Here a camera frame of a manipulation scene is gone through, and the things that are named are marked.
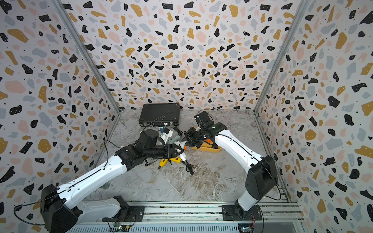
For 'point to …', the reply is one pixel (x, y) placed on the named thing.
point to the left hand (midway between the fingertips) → (182, 151)
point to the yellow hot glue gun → (175, 159)
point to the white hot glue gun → (181, 144)
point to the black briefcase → (160, 114)
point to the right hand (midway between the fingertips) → (180, 140)
